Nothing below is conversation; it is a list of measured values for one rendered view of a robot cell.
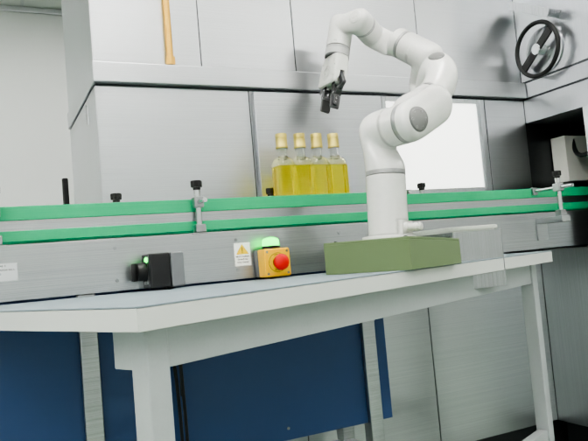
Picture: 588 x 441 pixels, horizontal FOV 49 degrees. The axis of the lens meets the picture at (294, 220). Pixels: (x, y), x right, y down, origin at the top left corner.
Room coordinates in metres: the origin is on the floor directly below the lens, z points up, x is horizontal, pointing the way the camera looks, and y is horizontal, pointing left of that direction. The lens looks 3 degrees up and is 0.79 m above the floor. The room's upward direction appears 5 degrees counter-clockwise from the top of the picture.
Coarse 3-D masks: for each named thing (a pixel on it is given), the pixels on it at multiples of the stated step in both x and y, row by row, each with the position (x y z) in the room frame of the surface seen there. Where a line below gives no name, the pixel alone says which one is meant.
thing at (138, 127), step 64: (64, 0) 2.25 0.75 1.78; (128, 0) 1.84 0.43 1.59; (192, 0) 1.92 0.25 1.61; (256, 0) 2.02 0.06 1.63; (320, 0) 2.12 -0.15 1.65; (384, 0) 2.23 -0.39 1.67; (448, 0) 2.35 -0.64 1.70; (512, 0) 2.50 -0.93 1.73; (128, 64) 1.81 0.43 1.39; (192, 64) 1.92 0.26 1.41; (256, 64) 2.01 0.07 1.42; (320, 64) 2.11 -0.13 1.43; (384, 64) 2.22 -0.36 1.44; (512, 64) 2.48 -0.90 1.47; (128, 128) 1.83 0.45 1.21; (192, 128) 1.91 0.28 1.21; (512, 128) 2.46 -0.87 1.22; (576, 128) 2.62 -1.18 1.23; (64, 192) 2.45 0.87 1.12; (128, 192) 1.82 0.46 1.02; (192, 192) 1.90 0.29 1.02; (256, 192) 2.00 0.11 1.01
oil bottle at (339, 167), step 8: (336, 160) 1.91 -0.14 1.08; (344, 160) 1.93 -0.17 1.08; (336, 168) 1.91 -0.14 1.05; (344, 168) 1.92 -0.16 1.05; (336, 176) 1.91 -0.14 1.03; (344, 176) 1.92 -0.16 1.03; (336, 184) 1.91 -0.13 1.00; (344, 184) 1.92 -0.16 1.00; (336, 192) 1.91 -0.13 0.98; (344, 192) 1.92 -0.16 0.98
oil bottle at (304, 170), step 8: (296, 160) 1.87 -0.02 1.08; (304, 160) 1.87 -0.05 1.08; (296, 168) 1.86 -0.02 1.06; (304, 168) 1.87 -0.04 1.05; (312, 168) 1.88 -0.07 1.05; (304, 176) 1.87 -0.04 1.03; (312, 176) 1.88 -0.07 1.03; (304, 184) 1.86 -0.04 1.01; (312, 184) 1.88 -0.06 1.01; (304, 192) 1.86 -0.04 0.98; (312, 192) 1.88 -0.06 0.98
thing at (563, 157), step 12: (552, 144) 2.54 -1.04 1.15; (564, 144) 2.48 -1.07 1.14; (576, 144) 2.51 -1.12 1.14; (552, 156) 2.54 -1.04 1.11; (564, 156) 2.49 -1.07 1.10; (576, 156) 2.50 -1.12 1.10; (564, 168) 2.50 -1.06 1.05; (576, 168) 2.50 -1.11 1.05; (564, 180) 2.50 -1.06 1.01; (576, 180) 2.50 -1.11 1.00
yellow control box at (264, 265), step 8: (272, 248) 1.60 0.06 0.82; (280, 248) 1.61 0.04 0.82; (288, 248) 1.62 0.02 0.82; (256, 256) 1.63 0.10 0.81; (264, 256) 1.59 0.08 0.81; (272, 256) 1.60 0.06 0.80; (288, 256) 1.62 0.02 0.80; (256, 264) 1.64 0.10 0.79; (264, 264) 1.59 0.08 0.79; (272, 264) 1.60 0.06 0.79; (256, 272) 1.64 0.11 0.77; (264, 272) 1.59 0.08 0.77; (272, 272) 1.60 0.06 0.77; (280, 272) 1.61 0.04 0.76; (288, 272) 1.62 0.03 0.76
